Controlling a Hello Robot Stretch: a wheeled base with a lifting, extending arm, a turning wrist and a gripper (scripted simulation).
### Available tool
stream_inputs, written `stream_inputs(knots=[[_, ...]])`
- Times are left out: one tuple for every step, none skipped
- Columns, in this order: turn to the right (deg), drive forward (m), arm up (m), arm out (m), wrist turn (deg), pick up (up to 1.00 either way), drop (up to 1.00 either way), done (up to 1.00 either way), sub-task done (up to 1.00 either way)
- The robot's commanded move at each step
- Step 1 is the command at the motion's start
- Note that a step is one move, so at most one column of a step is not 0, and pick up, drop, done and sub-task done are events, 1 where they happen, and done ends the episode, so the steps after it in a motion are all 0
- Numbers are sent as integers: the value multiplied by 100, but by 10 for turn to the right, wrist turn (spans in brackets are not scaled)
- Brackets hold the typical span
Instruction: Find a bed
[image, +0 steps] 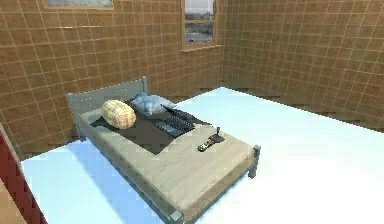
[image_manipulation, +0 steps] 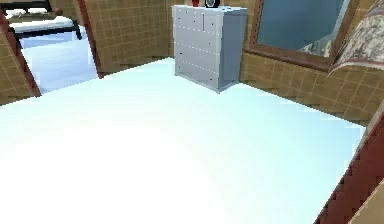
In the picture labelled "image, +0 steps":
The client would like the yellow round pillow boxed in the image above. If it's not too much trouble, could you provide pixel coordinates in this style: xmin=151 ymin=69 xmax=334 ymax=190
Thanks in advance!
xmin=100 ymin=99 xmax=137 ymax=130

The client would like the grey bed with beige mattress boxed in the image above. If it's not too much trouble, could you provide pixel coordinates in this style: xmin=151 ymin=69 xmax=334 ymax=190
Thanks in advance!
xmin=65 ymin=76 xmax=262 ymax=224

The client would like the black open laptop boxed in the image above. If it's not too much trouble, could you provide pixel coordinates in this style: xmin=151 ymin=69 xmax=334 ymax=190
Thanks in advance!
xmin=154 ymin=104 xmax=196 ymax=138

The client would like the wooden framed wide window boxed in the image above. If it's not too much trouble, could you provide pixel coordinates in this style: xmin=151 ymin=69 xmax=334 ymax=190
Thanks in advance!
xmin=40 ymin=0 xmax=115 ymax=11

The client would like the pale blue pillow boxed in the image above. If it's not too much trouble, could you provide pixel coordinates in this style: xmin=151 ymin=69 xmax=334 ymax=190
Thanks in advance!
xmin=129 ymin=92 xmax=177 ymax=117

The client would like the dark red door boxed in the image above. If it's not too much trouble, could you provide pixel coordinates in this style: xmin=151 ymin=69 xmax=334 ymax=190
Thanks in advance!
xmin=0 ymin=123 xmax=49 ymax=224

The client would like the small black joystick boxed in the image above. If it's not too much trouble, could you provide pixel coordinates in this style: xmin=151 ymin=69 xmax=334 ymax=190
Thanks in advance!
xmin=208 ymin=126 xmax=226 ymax=144

